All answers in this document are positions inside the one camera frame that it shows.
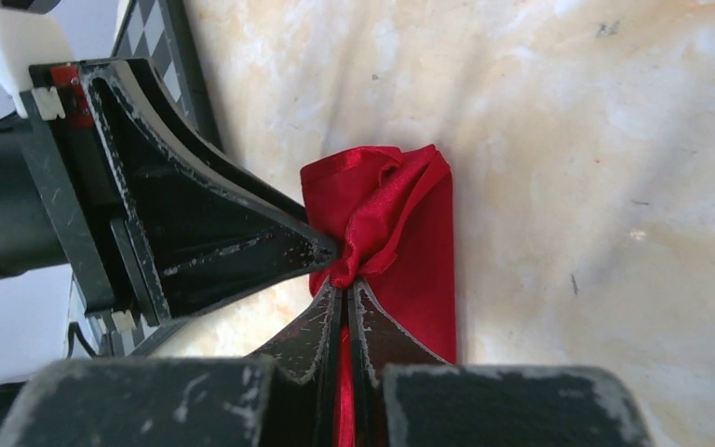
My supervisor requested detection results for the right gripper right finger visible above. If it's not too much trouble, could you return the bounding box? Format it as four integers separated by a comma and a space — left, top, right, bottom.
347, 280, 654, 446

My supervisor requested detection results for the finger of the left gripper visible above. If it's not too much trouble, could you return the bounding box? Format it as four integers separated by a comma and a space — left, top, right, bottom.
80, 59, 338, 326

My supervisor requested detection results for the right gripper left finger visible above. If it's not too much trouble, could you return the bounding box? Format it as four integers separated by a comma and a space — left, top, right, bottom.
0, 285, 343, 446

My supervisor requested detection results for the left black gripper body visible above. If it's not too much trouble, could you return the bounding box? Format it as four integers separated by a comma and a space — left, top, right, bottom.
0, 61, 167, 326

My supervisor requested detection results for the red cloth napkin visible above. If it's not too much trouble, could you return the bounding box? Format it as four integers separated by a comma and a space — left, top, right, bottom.
299, 143, 459, 447

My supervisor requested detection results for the black white checkerboard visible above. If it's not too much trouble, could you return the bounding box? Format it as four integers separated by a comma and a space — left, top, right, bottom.
68, 0, 223, 357

